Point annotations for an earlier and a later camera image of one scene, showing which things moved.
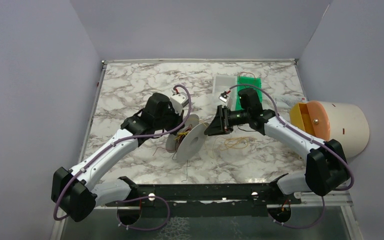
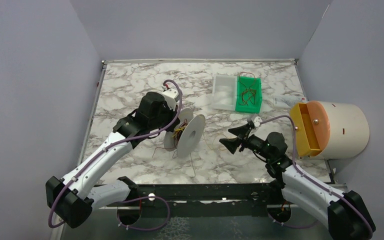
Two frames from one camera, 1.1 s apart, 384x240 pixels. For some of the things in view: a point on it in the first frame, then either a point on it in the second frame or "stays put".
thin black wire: x=186 y=178 to x=192 y=177
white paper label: x=287 y=101 stays put
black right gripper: x=223 y=117 to x=243 y=138
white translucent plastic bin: x=223 y=83 stays put
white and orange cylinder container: x=328 y=121 stays put
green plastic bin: x=249 y=80 stays put
